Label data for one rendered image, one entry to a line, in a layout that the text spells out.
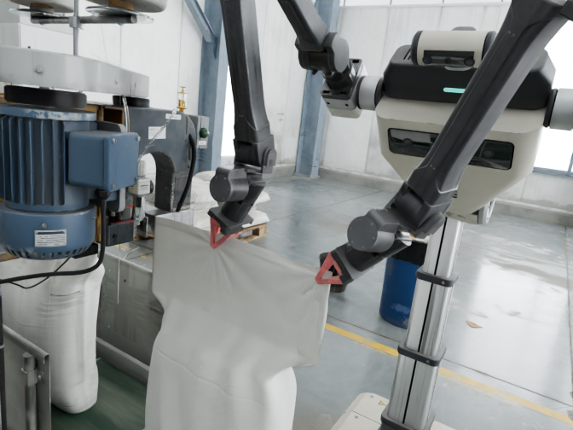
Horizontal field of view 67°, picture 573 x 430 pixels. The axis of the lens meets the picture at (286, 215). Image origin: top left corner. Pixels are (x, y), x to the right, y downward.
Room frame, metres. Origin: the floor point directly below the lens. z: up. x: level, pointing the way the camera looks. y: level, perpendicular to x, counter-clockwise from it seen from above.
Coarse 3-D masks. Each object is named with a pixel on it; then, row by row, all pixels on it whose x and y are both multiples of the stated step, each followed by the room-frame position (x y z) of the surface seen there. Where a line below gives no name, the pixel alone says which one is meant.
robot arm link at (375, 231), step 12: (360, 216) 0.69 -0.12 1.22; (372, 216) 0.67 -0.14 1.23; (384, 216) 0.68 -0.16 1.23; (396, 216) 0.72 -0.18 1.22; (432, 216) 0.69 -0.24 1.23; (348, 228) 0.69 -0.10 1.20; (360, 228) 0.68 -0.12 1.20; (372, 228) 0.67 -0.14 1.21; (384, 228) 0.67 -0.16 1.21; (396, 228) 0.69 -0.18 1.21; (408, 228) 0.70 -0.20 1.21; (420, 228) 0.70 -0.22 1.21; (432, 228) 0.70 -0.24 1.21; (348, 240) 0.69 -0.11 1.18; (360, 240) 0.67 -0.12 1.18; (372, 240) 0.66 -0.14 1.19; (384, 240) 0.67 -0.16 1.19
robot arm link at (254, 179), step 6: (246, 174) 0.89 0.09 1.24; (252, 174) 0.91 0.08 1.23; (258, 174) 0.93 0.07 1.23; (252, 180) 0.90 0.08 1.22; (258, 180) 0.92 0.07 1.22; (264, 180) 0.94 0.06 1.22; (252, 186) 0.90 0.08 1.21; (258, 186) 0.90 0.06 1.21; (264, 186) 0.92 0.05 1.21; (252, 192) 0.90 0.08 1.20; (258, 192) 0.91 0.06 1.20; (246, 198) 0.91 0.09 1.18; (252, 198) 0.91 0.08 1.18
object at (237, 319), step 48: (192, 240) 1.00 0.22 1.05; (192, 288) 0.99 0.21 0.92; (240, 288) 0.92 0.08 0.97; (288, 288) 0.84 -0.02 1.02; (192, 336) 0.93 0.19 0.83; (240, 336) 0.90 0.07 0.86; (288, 336) 0.84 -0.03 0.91; (192, 384) 0.87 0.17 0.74; (240, 384) 0.82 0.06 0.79; (288, 384) 0.86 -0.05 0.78
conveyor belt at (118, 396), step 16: (112, 368) 1.42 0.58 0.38; (112, 384) 1.33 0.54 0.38; (128, 384) 1.34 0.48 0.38; (96, 400) 1.24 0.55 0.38; (112, 400) 1.24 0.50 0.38; (128, 400) 1.25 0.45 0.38; (144, 400) 1.26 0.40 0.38; (64, 416) 1.15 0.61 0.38; (80, 416) 1.16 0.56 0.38; (96, 416) 1.16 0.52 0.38; (112, 416) 1.17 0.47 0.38; (128, 416) 1.18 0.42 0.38; (144, 416) 1.19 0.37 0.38
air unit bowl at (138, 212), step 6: (132, 198) 1.00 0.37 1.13; (138, 198) 0.99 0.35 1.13; (144, 198) 1.01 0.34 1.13; (132, 204) 1.00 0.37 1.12; (138, 204) 0.99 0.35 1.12; (144, 204) 1.01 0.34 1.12; (132, 210) 1.00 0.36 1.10; (138, 210) 0.99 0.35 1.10; (144, 210) 1.01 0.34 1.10; (132, 216) 1.00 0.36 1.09; (138, 216) 0.99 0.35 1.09; (144, 216) 1.01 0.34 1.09
